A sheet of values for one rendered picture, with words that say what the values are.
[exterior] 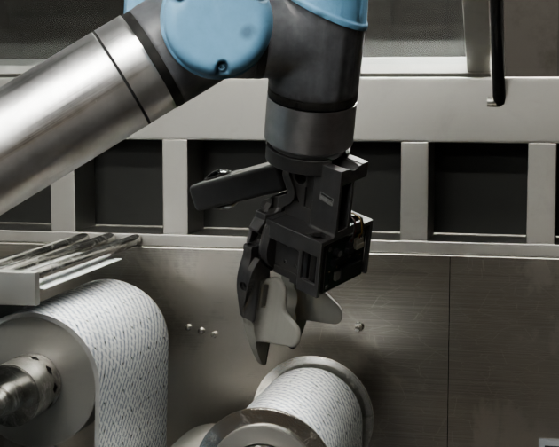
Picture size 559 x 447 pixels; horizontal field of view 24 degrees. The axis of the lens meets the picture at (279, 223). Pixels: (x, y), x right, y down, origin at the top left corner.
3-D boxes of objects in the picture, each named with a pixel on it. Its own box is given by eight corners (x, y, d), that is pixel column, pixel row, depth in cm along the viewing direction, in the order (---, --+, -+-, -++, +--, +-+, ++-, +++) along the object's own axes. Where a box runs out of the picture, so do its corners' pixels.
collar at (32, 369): (-20, 425, 131) (-21, 363, 130) (5, 411, 136) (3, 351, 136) (39, 428, 129) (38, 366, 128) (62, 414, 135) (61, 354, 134)
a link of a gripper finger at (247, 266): (242, 325, 112) (259, 231, 109) (229, 318, 113) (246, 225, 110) (277, 315, 116) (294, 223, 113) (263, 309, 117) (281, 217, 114)
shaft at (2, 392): (-33, 426, 124) (-34, 393, 124) (-6, 411, 130) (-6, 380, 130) (-2, 427, 124) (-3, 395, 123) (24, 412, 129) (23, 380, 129)
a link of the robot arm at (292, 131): (248, 93, 106) (310, 74, 112) (244, 145, 108) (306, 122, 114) (318, 120, 102) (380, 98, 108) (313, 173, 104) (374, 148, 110)
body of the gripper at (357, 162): (313, 307, 108) (326, 175, 103) (238, 270, 113) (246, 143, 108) (368, 278, 114) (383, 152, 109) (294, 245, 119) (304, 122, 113)
